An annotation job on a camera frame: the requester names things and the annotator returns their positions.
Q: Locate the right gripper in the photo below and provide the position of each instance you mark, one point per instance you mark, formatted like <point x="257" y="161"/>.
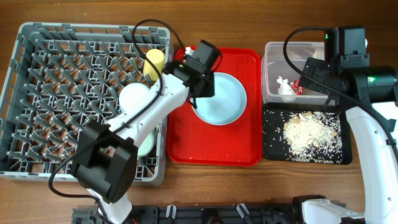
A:
<point x="315" y="68"/>

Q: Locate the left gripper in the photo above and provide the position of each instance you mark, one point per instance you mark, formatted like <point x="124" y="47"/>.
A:
<point x="210" y="90"/>

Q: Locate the yellow plastic cup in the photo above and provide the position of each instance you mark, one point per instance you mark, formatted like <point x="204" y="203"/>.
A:
<point x="157" y="58"/>

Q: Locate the light blue plate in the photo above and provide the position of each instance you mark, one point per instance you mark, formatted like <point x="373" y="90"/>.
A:
<point x="226" y="105"/>

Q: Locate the red snack wrapper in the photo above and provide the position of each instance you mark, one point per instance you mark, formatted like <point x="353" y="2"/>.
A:
<point x="298" y="90"/>

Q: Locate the light blue bowl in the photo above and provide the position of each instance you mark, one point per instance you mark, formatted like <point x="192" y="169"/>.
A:
<point x="130" y="94"/>

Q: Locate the white tissue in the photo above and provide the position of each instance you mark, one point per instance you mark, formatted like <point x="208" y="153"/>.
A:
<point x="285" y="90"/>

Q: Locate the green bowl with food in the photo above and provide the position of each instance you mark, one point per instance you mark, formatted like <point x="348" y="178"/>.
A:
<point x="147" y="145"/>

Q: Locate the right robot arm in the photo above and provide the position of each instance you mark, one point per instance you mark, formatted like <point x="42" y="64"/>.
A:
<point x="368" y="97"/>

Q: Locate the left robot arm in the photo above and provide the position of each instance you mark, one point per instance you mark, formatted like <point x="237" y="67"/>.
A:
<point x="106" y="156"/>

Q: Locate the grey dishwasher rack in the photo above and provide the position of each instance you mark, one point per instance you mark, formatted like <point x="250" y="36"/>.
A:
<point x="61" y="77"/>

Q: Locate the red plastic tray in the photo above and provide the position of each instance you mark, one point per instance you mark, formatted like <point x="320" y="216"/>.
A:
<point x="191" y="140"/>

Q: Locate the clear plastic bin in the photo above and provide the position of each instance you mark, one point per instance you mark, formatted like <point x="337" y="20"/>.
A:
<point x="274" y="66"/>

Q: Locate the spilled rice and peanuts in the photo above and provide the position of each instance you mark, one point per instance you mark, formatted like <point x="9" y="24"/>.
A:
<point x="306" y="129"/>

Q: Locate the black plastic tray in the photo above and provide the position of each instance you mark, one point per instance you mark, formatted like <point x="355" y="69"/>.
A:
<point x="276" y="146"/>

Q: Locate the black aluminium base frame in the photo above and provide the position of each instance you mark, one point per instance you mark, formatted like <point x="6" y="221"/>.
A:
<point x="242" y="213"/>

